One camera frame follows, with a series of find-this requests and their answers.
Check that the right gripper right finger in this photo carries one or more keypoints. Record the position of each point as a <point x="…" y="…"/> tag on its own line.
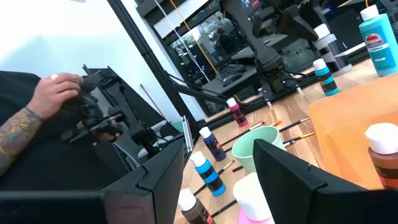
<point x="295" y="199"/>

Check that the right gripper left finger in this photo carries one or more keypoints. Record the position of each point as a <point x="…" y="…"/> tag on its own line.
<point x="149" y="199"/>

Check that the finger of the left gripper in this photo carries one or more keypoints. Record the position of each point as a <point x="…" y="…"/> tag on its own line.
<point x="297" y="21"/>

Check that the large pink paint bottle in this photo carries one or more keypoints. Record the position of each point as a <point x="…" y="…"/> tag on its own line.
<point x="252" y="199"/>

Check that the dark brown small paint bottle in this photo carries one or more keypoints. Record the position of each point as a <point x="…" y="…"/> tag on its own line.
<point x="196" y="214"/>

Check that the sky blue small paint bottle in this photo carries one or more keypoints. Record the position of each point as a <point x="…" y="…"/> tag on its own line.
<point x="210" y="177"/>

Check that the teal small paint bottle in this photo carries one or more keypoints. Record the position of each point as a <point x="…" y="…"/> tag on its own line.
<point x="326" y="82"/>

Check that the dark blue small paint bottle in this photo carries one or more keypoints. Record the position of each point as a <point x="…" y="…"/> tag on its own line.
<point x="214" y="147"/>

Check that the large teal paint bottle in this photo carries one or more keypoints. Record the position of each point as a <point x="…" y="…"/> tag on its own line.
<point x="379" y="46"/>

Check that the magenta small paint bottle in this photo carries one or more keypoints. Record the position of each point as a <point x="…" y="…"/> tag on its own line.
<point x="238" y="115"/>

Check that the person's forearm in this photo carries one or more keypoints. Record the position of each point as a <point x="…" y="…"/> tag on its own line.
<point x="15" y="133"/>

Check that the black keyboard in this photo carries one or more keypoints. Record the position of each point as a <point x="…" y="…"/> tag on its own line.
<point x="231" y="69"/>

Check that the black computer mouse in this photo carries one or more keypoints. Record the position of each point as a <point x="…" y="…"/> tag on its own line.
<point x="232" y="80"/>

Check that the mint green ribbed cup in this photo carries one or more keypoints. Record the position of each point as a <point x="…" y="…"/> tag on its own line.
<point x="245" y="149"/>

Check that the orange translucent plastic tray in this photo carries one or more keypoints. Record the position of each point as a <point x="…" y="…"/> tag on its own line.
<point x="342" y="140"/>

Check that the dark grey side desk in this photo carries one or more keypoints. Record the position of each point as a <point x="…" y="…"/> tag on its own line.
<point x="214" y="88"/>

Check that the person's hand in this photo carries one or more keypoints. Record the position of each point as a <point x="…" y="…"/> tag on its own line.
<point x="53" y="93"/>

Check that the silver aluminium rail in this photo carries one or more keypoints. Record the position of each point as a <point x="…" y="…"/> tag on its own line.
<point x="187" y="133"/>

